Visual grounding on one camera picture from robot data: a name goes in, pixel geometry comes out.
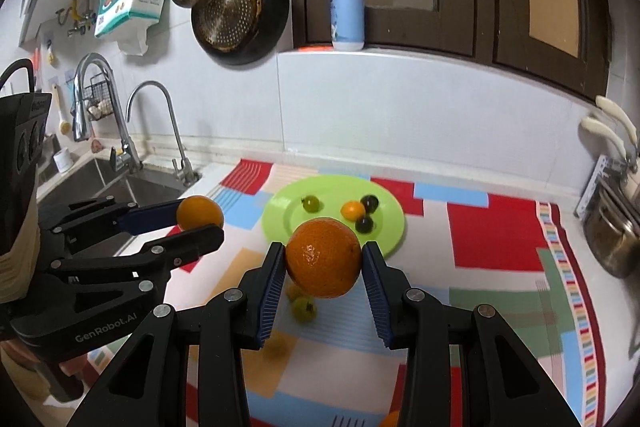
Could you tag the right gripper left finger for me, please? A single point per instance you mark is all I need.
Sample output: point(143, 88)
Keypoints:
point(145, 383)

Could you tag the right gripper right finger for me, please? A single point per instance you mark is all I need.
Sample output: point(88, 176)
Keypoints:
point(502, 382)

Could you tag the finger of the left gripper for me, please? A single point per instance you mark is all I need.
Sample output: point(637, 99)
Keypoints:
point(78, 226)
point(154, 262)

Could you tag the small orange tomato front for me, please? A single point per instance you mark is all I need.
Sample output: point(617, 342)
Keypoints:
point(198, 211)

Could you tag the small orange tomato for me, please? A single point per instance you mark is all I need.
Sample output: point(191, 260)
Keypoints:
point(353, 210)
point(198, 211)

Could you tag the yellow tomato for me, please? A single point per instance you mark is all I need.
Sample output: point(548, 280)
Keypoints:
point(293, 292)
point(277, 347)

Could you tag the green tomato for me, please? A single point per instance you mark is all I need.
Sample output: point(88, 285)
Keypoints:
point(304, 309)
point(311, 203)

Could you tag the large orange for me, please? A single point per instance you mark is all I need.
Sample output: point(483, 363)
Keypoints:
point(323, 258)
point(390, 420)

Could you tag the dark purple tomato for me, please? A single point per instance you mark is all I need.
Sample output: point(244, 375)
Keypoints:
point(364, 225)
point(370, 203)

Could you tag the tall chrome kitchen faucet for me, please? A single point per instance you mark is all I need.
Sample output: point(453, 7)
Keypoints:
point(128, 156)

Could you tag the person's hand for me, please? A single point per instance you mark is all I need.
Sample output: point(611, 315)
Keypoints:
point(21, 365)

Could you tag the stainless steel sink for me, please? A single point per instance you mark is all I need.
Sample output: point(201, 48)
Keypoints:
point(96, 179)

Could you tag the green plate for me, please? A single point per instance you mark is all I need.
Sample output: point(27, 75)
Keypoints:
point(284, 211)

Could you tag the steel stock pot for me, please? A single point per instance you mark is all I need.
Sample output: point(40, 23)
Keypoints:
point(612, 232)

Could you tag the white dish rack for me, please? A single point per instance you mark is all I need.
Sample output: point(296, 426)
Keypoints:
point(606, 169)

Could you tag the black frying pan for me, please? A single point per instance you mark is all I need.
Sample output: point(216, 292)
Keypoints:
point(239, 32)

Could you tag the blue white pump bottle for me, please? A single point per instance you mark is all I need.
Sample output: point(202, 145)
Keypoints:
point(347, 25)

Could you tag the wire sponge basket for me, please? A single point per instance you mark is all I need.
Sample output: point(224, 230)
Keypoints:
point(97, 99)

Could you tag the cream pan handle lower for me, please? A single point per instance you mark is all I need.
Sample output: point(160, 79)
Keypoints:
point(597, 127)

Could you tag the cream pan handle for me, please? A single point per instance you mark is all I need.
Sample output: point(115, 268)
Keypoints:
point(597, 127)
point(613, 110)

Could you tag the cream pan handle upper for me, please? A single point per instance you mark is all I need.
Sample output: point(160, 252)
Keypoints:
point(613, 110)

